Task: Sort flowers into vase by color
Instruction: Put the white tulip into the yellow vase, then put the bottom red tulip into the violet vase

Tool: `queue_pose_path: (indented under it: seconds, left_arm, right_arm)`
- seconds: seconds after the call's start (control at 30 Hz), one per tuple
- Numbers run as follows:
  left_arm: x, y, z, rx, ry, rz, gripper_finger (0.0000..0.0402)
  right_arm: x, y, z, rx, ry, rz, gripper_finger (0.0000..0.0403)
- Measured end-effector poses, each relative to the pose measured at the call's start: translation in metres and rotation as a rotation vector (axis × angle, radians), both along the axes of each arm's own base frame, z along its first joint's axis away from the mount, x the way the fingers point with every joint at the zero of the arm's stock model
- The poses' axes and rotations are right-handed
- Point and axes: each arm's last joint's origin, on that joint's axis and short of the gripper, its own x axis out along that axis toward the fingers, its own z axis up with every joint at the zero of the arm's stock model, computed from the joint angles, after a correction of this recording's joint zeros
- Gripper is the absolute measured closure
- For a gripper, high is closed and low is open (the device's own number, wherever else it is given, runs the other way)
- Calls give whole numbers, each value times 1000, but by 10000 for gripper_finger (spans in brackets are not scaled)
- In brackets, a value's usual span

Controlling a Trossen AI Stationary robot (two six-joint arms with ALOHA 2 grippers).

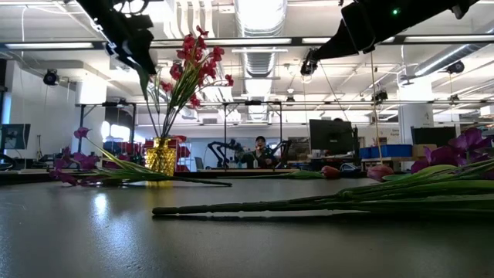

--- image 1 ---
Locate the black overhead camera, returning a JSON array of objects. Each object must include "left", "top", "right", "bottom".
[{"left": 300, "top": 48, "right": 320, "bottom": 76}]

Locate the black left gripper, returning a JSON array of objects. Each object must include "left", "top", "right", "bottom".
[{"left": 114, "top": 14, "right": 157, "bottom": 76}]

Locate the blue plastic bin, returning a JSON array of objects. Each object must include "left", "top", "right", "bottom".
[{"left": 360, "top": 144, "right": 413, "bottom": 159}]

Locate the yellow glass vase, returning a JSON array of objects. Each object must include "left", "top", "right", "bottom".
[{"left": 145, "top": 137, "right": 178, "bottom": 178}]

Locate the silver ceiling air duct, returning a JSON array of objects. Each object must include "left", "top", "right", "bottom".
[{"left": 233, "top": 0, "right": 289, "bottom": 78}]

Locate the brown cardboard box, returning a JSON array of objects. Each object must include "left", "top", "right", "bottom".
[{"left": 412, "top": 144, "right": 435, "bottom": 158}]

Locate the black overhead frame bar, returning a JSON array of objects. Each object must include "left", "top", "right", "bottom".
[{"left": 0, "top": 35, "right": 494, "bottom": 50}]

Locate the black station frame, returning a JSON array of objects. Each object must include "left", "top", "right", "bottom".
[
  {"left": 75, "top": 100, "right": 137, "bottom": 155},
  {"left": 222, "top": 99, "right": 283, "bottom": 171}
]

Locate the red artificial flower bunch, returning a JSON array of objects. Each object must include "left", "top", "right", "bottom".
[
  {"left": 165, "top": 46, "right": 235, "bottom": 140},
  {"left": 160, "top": 25, "right": 211, "bottom": 140}
]

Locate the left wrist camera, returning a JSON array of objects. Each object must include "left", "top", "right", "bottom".
[{"left": 103, "top": 40, "right": 129, "bottom": 63}]

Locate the purple artificial flower bunch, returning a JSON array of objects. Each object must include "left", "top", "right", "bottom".
[
  {"left": 152, "top": 127, "right": 494, "bottom": 217},
  {"left": 49, "top": 126, "right": 233, "bottom": 188}
]

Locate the pink artificial tulip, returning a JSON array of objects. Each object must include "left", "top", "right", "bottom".
[
  {"left": 227, "top": 164, "right": 342, "bottom": 181},
  {"left": 366, "top": 164, "right": 462, "bottom": 183}
]

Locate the black computer monitor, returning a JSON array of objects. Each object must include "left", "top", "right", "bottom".
[
  {"left": 309, "top": 119, "right": 354, "bottom": 152},
  {"left": 0, "top": 123, "right": 32, "bottom": 151},
  {"left": 411, "top": 126, "right": 457, "bottom": 147}
]

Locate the person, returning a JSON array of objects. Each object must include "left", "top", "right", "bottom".
[{"left": 241, "top": 134, "right": 279, "bottom": 170}]

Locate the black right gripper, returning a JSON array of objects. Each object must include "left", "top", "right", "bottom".
[{"left": 310, "top": 0, "right": 425, "bottom": 61}]

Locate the black table mat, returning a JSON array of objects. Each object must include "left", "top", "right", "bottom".
[{"left": 0, "top": 175, "right": 494, "bottom": 278}]

